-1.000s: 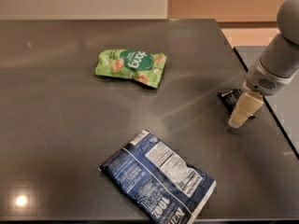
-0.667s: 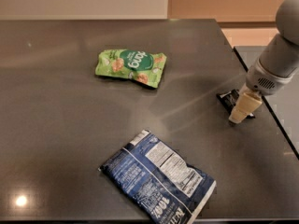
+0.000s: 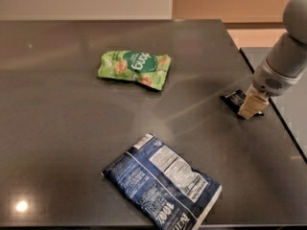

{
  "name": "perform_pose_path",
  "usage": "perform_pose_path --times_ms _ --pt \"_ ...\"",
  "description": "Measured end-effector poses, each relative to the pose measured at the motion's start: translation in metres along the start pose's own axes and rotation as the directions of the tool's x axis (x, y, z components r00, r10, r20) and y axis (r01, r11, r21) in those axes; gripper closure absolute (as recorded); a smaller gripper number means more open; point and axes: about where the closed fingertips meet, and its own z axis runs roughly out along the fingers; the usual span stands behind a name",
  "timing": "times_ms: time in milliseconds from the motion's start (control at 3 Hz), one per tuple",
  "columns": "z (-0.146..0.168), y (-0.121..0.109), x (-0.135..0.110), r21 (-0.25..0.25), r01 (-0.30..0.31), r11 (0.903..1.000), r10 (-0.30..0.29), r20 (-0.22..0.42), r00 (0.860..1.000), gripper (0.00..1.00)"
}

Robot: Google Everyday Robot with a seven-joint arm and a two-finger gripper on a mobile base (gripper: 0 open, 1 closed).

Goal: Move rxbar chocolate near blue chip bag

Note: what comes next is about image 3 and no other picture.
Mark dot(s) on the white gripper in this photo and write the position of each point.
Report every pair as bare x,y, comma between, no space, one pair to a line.
268,80

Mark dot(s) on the black rxbar chocolate bar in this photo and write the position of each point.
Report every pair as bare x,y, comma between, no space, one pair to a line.
235,99

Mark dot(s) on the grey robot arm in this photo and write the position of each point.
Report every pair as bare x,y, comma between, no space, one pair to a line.
283,66

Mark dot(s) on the green snack bag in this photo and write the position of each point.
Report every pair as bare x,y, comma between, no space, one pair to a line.
147,69

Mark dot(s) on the blue chip bag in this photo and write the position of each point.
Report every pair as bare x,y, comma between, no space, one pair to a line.
163,185

